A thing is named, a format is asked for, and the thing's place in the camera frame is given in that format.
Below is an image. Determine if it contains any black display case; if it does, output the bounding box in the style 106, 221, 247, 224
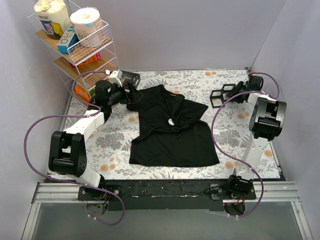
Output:
209, 89, 225, 109
221, 83, 236, 101

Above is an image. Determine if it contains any black t-shirt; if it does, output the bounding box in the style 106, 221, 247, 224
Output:
126, 84, 220, 168

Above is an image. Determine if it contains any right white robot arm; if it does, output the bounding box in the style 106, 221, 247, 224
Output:
226, 73, 287, 199

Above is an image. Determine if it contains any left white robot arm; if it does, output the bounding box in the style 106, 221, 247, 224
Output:
48, 78, 143, 200

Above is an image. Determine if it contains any black box on table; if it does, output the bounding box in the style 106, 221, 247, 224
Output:
121, 70, 141, 88

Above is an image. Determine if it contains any orange box bottom left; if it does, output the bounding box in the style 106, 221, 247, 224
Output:
75, 84, 91, 102

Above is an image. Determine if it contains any orange snack box middle shelf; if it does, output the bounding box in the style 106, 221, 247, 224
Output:
77, 52, 102, 66

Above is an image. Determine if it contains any floral tablecloth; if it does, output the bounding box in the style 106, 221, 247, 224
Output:
50, 69, 280, 180

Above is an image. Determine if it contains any blue and white box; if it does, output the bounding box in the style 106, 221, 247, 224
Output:
57, 22, 79, 54

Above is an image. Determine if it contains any wrapped toilet paper roll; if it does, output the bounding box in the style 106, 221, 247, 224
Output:
69, 7, 104, 48

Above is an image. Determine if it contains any paper-wrapped jar with label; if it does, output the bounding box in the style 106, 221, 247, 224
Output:
34, 0, 71, 40

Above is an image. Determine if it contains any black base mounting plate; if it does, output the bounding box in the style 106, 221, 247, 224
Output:
78, 179, 256, 211

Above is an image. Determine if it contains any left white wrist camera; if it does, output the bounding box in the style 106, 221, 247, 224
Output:
108, 70, 123, 87

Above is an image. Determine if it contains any white wire shelf rack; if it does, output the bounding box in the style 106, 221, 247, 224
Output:
28, 0, 120, 102

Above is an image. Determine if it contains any aluminium frame rail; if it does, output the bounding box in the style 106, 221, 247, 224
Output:
22, 181, 312, 240

